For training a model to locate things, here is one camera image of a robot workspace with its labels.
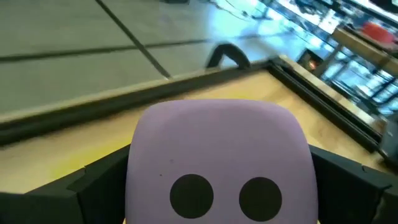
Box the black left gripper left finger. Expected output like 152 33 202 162
0 144 131 224

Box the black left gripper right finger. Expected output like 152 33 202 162
309 144 398 224

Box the large purple foam die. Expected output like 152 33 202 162
124 99 319 224

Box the black table edge clamp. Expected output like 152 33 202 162
205 42 252 70

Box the black aluminium table frame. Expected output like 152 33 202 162
0 57 384 154

